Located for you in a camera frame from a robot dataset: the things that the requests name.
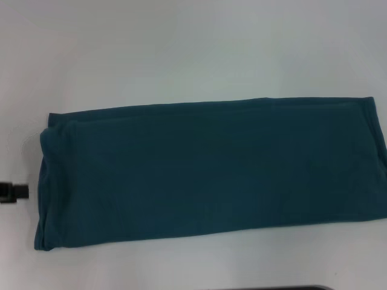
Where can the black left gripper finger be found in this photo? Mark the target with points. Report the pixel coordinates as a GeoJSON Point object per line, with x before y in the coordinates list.
{"type": "Point", "coordinates": [18, 191]}

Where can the teal blue FREE print T-shirt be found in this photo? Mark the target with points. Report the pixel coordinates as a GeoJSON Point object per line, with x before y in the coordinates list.
{"type": "Point", "coordinates": [196, 169]}

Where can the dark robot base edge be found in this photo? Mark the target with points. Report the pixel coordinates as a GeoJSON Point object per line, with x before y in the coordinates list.
{"type": "Point", "coordinates": [299, 288]}

